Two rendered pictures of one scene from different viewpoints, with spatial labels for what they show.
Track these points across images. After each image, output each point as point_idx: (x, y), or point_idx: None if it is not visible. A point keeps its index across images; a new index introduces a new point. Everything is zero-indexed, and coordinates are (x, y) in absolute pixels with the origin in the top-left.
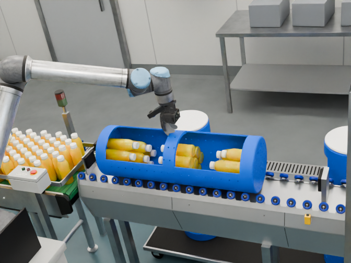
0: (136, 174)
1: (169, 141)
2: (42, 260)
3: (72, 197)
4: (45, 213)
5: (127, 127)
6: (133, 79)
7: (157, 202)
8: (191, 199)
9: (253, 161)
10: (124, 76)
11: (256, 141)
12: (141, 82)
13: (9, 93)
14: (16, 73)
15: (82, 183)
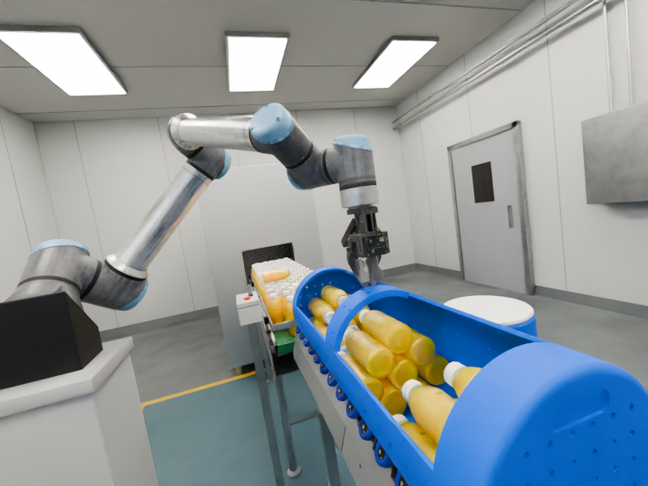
0: (311, 344)
1: (354, 296)
2: (41, 386)
3: (284, 353)
4: (258, 358)
5: (351, 273)
6: (252, 121)
7: (332, 418)
8: (364, 456)
9: (500, 452)
10: (249, 121)
11: (560, 368)
12: (260, 125)
13: (184, 169)
14: (167, 130)
15: (297, 338)
